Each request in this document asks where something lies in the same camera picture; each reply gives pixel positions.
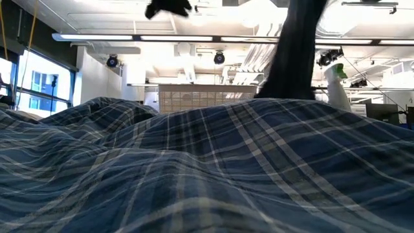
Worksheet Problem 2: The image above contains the navy dotted garment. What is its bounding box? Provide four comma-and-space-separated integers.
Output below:
254, 0, 328, 100

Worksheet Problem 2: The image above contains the blue plaid shirt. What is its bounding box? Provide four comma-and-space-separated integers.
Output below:
0, 96, 414, 233

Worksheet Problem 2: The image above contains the white plastic laundry basket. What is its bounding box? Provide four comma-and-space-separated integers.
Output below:
158, 83, 259, 115

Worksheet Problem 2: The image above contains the long ceiling light bar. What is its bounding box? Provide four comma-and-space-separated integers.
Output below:
51, 32, 414, 46

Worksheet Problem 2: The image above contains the black ceiling spot lamp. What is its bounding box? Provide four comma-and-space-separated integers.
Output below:
213, 50, 226, 65
105, 54, 120, 69

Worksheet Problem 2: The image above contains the thin black stand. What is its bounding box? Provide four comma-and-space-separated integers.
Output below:
49, 74, 58, 116

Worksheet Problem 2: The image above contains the large window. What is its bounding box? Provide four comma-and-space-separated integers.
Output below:
0, 48, 78, 119

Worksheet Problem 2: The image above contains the black ceiling lamp cluster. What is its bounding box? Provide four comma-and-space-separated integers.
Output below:
316, 47, 345, 68

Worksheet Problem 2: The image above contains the white spray bottle green trigger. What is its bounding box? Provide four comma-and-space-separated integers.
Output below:
324, 63, 353, 113

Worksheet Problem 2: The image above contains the black computer monitor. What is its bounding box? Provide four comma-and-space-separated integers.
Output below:
365, 102, 400, 126

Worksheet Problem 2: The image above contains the yellow hanging cable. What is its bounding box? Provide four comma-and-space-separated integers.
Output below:
15, 0, 39, 101
0, 0, 9, 62

